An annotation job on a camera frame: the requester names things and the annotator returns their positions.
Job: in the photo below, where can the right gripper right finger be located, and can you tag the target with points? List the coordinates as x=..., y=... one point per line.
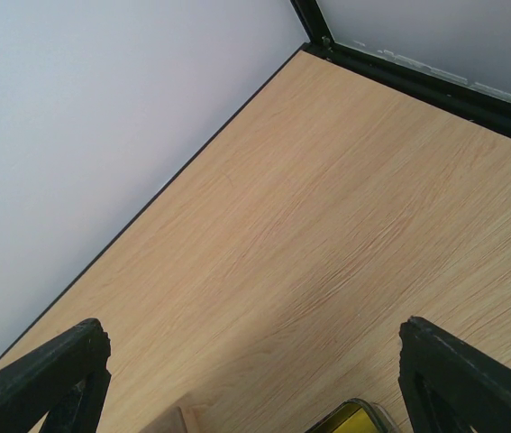
x=450, y=386

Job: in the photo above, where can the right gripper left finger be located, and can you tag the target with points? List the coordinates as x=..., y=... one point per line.
x=61, y=385

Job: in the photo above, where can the gold tin box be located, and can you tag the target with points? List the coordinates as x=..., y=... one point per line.
x=356, y=415

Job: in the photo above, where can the wooden chess board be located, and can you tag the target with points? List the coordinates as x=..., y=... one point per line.
x=177, y=419

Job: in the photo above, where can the black aluminium frame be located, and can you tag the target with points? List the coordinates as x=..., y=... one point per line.
x=476, y=103

